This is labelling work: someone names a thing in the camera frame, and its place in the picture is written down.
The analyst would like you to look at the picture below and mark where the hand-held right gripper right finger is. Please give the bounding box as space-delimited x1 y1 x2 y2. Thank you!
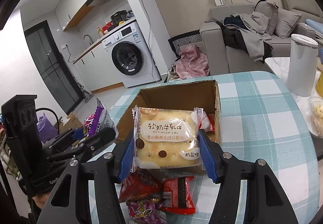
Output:
197 129 299 224

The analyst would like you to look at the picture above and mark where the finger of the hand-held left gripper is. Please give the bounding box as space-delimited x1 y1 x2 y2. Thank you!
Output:
47 127 119 164
42 127 87 154

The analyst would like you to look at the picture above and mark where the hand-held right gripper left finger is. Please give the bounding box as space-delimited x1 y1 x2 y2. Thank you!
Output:
43 130 135 224

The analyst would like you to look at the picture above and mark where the purple candy bag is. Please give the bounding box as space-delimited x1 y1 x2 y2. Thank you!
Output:
126 194 167 224
84 98 117 139

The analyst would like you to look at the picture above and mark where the red triangular chip bag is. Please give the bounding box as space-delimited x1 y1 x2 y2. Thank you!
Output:
119 170 163 203

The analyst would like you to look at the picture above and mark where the red white snack packet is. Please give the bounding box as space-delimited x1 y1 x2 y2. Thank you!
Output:
199 112 215 142

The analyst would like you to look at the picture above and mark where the cream nougat cake packet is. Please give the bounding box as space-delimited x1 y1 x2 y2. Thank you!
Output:
131 106 204 172

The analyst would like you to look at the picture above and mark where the red black striped packet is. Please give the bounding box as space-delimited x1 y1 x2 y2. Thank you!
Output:
161 176 197 215

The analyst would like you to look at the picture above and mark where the brown cardboard box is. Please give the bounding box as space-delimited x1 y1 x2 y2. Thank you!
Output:
115 80 221 174

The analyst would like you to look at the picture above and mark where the person's left hand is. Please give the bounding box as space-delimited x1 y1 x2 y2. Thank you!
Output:
33 192 52 212

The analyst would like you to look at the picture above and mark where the purple plastic bag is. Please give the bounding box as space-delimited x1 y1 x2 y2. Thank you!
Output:
37 112 58 142

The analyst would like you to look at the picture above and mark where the teal checkered tablecloth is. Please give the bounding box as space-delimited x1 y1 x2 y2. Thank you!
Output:
87 70 320 224

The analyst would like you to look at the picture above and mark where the white kitchen cabinet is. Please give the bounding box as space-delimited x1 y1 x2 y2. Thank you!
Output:
73 37 124 93

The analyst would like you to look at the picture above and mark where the dark glass door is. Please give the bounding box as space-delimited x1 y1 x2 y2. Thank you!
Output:
24 20 85 113

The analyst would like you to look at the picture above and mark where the white washing machine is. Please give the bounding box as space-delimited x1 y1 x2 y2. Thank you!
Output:
102 21 160 88

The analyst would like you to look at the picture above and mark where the pink cloth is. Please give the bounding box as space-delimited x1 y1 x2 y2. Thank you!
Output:
175 45 210 79

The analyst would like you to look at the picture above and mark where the grey sofa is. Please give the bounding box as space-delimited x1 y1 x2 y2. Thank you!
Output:
200 0 323 75

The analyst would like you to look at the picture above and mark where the clear plastic food container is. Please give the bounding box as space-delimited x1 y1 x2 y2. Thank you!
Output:
308 96 323 136

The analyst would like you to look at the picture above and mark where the black white patterned cushion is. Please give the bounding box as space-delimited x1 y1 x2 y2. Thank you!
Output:
168 33 202 56

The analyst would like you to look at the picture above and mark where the black pressure cooker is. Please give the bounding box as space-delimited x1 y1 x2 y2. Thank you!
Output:
111 10 127 26

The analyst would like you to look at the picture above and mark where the dark clothing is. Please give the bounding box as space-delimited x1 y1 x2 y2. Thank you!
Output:
222 16 250 50

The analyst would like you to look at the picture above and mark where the white trash bin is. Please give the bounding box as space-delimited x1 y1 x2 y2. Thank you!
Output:
285 34 320 97

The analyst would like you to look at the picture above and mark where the yellow plastic bag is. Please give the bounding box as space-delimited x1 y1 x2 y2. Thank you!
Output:
314 62 323 99

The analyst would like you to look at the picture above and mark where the grey jacket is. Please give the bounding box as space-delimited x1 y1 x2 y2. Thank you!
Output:
238 12 273 61

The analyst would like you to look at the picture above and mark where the grey pillow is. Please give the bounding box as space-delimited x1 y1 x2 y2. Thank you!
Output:
275 7 302 39
253 1 279 35

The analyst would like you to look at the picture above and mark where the light blue pillow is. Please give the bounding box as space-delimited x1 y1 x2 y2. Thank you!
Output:
305 19 323 45

